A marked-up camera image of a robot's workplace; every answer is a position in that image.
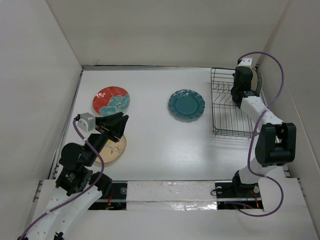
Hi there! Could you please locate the white foam front rail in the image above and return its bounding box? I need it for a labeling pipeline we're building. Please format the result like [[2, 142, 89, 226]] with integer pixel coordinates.
[[33, 178, 307, 218]]

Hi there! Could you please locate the teal scalloped plate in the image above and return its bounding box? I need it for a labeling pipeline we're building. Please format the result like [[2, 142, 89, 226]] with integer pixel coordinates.
[[168, 89, 206, 121]]

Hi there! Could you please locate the red plate with blue flower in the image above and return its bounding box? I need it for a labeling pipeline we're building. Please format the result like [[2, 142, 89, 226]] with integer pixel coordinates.
[[92, 86, 131, 117]]

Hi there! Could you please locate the cream plate with tree branches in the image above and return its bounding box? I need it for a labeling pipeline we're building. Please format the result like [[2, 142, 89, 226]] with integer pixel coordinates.
[[251, 68, 259, 92]]

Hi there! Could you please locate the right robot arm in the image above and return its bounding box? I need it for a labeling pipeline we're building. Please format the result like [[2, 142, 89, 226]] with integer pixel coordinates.
[[105, 66, 296, 197]]

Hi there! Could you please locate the beige plate with bird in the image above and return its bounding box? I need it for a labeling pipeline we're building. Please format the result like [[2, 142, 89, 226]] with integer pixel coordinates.
[[99, 135, 127, 164]]

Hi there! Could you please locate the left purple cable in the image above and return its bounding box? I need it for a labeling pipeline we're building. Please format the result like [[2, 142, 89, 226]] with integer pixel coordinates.
[[17, 118, 105, 240]]

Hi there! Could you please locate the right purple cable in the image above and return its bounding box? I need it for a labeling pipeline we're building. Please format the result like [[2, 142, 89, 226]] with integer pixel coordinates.
[[233, 51, 286, 217]]

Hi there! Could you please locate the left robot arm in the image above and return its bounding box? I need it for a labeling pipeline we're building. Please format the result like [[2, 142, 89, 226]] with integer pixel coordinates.
[[19, 112, 129, 240]]

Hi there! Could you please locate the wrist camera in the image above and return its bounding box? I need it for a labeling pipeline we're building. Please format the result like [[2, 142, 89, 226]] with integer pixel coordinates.
[[237, 57, 253, 69], [77, 112, 96, 133]]

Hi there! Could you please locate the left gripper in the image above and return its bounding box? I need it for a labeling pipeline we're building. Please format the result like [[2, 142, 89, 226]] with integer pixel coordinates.
[[85, 111, 129, 165]]

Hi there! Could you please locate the purple cable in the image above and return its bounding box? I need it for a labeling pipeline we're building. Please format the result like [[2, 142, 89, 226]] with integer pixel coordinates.
[[233, 51, 286, 217], [17, 118, 105, 240]]

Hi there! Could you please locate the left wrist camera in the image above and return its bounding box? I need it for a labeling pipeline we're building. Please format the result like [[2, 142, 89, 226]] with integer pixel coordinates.
[[77, 112, 96, 133]]

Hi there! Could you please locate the black wire dish rack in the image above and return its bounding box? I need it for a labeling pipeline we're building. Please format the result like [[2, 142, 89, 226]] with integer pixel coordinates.
[[210, 68, 255, 139]]

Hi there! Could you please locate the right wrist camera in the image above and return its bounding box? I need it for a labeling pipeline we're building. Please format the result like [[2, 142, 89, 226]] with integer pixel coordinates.
[[237, 57, 253, 69]]

